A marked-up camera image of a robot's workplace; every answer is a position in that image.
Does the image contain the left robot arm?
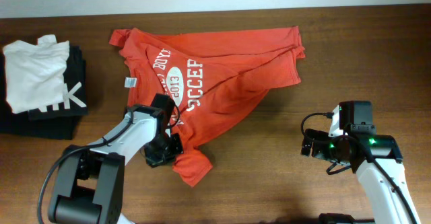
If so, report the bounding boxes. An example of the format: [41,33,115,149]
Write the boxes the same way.
[46,94,183,224]

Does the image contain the black folded garment underneath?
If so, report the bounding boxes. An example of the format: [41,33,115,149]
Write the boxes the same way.
[1,66,82,140]

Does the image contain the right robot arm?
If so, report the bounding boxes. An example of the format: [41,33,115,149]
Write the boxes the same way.
[300,101,420,223]

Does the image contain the black folded t-shirt white letters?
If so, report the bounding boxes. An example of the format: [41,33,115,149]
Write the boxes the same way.
[28,46,88,121]

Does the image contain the red printed t-shirt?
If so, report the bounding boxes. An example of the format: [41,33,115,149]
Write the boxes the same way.
[109,26,305,186]

